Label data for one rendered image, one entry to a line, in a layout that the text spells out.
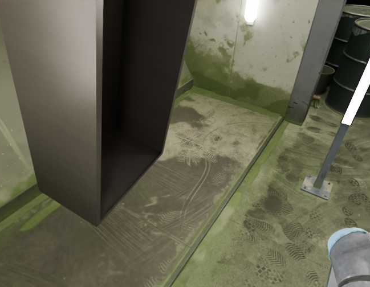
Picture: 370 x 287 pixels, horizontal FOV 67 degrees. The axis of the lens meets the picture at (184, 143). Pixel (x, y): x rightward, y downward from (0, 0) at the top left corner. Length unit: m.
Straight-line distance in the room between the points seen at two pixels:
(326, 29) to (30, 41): 2.28
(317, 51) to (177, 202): 1.75
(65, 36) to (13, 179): 1.42
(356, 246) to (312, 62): 2.26
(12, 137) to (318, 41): 2.46
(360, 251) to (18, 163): 1.92
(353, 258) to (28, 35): 0.97
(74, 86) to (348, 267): 0.81
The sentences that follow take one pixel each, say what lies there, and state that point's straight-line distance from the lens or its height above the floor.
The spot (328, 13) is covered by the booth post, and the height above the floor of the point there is 1.06.
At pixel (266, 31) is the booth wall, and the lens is 2.86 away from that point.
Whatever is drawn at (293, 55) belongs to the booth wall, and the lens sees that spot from 2.84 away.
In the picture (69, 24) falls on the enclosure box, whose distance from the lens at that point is 0.81.
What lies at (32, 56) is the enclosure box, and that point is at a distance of 0.98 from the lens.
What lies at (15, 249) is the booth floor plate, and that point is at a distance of 2.01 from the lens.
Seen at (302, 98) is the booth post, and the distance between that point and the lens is 2.95.
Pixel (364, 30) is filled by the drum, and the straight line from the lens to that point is 3.26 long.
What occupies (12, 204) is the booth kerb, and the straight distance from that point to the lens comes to 2.13.
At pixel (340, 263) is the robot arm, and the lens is 0.70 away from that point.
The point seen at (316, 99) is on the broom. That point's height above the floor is 0.07.
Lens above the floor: 1.57
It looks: 38 degrees down
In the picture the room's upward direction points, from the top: 2 degrees clockwise
